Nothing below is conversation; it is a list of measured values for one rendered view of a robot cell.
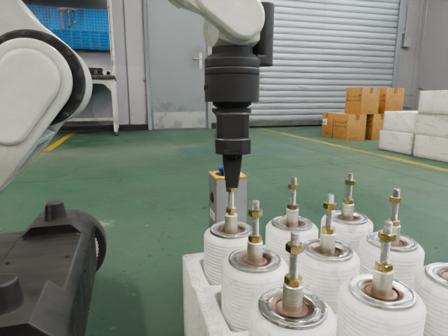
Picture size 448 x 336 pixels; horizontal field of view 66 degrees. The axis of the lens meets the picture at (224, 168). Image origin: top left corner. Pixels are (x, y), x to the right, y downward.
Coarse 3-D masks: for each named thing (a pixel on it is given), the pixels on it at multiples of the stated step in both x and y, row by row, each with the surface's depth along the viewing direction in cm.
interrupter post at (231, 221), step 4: (228, 216) 59; (232, 216) 59; (236, 216) 59; (228, 220) 59; (232, 220) 59; (236, 220) 59; (228, 224) 59; (232, 224) 59; (236, 224) 59; (228, 228) 59; (232, 228) 59; (236, 228) 60; (228, 232) 59; (232, 232) 59
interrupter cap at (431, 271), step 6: (432, 264) 47; (438, 264) 47; (444, 264) 47; (426, 270) 46; (432, 270) 46; (438, 270) 46; (444, 270) 46; (432, 276) 44; (438, 276) 44; (444, 276) 45; (438, 282) 43; (444, 282) 43
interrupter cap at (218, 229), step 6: (222, 222) 63; (240, 222) 63; (210, 228) 60; (216, 228) 60; (222, 228) 61; (240, 228) 61; (246, 228) 60; (216, 234) 58; (222, 234) 58; (228, 234) 58; (234, 234) 58; (240, 234) 58; (246, 234) 58
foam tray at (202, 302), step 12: (192, 264) 63; (192, 276) 59; (204, 276) 59; (192, 288) 57; (204, 288) 55; (216, 288) 55; (192, 300) 57; (204, 300) 52; (216, 300) 54; (192, 312) 58; (204, 312) 49; (216, 312) 49; (192, 324) 59; (204, 324) 48; (216, 324) 46
